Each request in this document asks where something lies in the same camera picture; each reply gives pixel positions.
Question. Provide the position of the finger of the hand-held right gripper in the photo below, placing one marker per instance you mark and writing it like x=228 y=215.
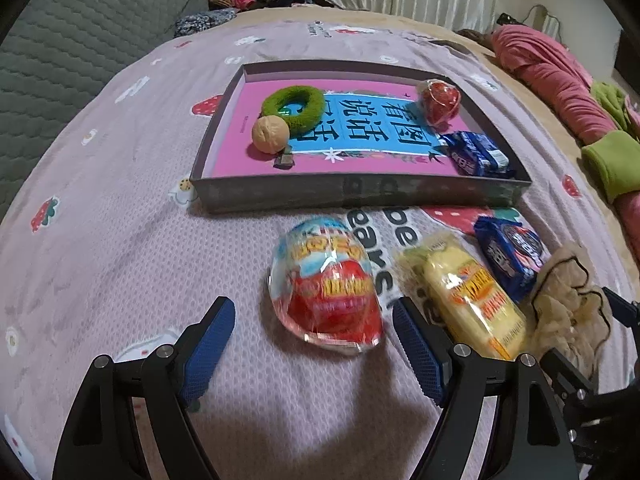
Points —
x=570 y=377
x=625 y=310

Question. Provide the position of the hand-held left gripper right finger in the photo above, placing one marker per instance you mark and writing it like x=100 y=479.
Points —
x=420 y=355

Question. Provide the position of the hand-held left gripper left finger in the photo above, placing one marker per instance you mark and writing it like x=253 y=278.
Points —
x=210 y=355

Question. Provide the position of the beige cloth with black trim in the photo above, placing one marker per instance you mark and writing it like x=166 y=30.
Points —
x=565 y=305

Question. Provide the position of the large red egg toy pack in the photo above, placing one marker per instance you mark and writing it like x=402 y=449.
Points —
x=327 y=295

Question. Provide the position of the grey cardboard tray box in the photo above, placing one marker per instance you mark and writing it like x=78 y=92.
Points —
x=280 y=195

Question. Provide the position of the small dark brown object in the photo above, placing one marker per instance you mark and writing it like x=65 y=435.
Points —
x=283 y=159

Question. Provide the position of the blue cookie packet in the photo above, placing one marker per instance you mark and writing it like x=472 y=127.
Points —
x=475 y=152
x=510 y=255

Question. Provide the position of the walnut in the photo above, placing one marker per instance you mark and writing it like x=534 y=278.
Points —
x=270 y=135

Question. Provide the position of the yellow snack packet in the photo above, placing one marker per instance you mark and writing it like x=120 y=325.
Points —
x=470 y=290

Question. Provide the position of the purple strawberry printed blanket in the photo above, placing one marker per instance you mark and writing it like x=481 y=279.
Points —
x=125 y=240

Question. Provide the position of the green blanket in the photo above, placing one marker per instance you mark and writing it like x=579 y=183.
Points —
x=612 y=160

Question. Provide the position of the pink and blue book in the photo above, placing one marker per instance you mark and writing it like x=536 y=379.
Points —
x=240 y=125

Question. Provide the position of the small red egg toy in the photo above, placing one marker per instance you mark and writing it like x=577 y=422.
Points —
x=440 y=105

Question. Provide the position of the pink quilt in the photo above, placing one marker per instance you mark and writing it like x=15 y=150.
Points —
x=550 y=70

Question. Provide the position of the black television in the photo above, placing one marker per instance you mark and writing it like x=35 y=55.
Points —
x=627 y=57

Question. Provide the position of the white arched mirror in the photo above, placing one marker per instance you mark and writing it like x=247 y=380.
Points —
x=550 y=24

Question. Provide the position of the blue floral cloth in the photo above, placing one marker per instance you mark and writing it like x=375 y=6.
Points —
x=205 y=22

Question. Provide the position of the grey quilted cover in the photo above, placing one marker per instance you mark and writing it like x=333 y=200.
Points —
x=75 y=35

